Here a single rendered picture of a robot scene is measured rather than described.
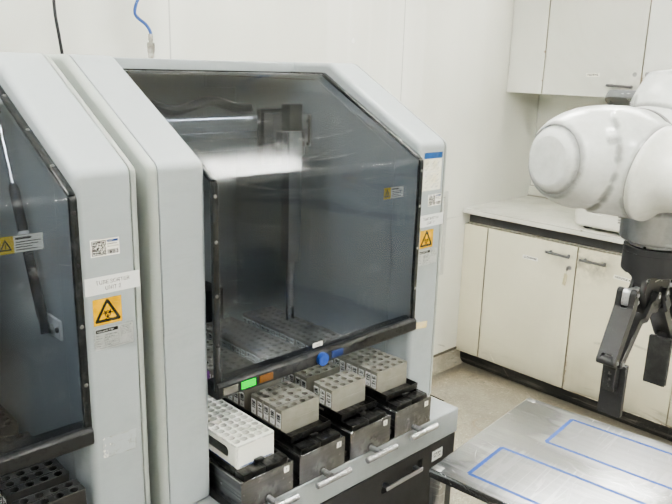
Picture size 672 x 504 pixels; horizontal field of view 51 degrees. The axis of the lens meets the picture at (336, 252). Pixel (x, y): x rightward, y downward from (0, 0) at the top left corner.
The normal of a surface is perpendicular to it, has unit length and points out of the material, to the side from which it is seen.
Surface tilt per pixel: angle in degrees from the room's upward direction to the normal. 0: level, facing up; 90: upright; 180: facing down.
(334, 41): 90
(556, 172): 86
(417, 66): 90
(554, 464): 0
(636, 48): 90
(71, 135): 29
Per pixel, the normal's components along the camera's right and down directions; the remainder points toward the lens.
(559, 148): -0.90, 0.11
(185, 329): 0.69, 0.20
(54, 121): 0.36, -0.75
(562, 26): -0.73, 0.15
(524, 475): 0.03, -0.97
